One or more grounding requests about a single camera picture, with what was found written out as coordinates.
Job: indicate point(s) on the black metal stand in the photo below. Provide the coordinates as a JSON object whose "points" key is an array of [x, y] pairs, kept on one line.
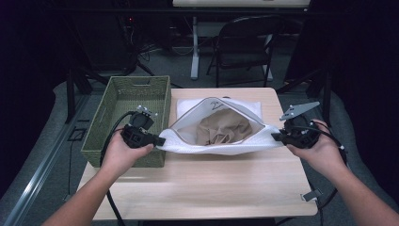
{"points": [[327, 94], [70, 94]]}

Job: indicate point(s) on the green woven basket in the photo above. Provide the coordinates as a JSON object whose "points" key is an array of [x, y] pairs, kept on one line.
{"points": [[125, 94]]}

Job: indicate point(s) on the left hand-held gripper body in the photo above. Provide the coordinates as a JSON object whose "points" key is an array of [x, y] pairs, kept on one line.
{"points": [[136, 136]]}

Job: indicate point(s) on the black tripod stand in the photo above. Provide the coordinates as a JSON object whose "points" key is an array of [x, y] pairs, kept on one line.
{"points": [[131, 59]]}

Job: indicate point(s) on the white mesh laundry bag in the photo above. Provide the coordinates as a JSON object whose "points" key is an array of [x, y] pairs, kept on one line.
{"points": [[219, 149]]}

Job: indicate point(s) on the beige garment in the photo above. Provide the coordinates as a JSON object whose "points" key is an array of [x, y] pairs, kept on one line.
{"points": [[224, 127]]}

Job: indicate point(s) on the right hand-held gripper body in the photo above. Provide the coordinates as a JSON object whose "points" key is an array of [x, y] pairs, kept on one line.
{"points": [[302, 136]]}

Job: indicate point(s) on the white desk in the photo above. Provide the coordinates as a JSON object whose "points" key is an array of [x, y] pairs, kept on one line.
{"points": [[238, 3]]}

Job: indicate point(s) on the person's right hand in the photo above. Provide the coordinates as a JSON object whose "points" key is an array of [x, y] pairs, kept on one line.
{"points": [[326, 155]]}

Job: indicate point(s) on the black folding chair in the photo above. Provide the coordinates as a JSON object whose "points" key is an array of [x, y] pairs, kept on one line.
{"points": [[243, 37]]}

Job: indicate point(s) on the grey metal table bracket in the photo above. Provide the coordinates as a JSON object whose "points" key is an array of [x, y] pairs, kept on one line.
{"points": [[311, 195], [67, 197]]}

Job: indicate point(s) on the person's left hand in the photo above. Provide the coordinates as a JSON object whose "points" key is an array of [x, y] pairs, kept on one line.
{"points": [[120, 157]]}

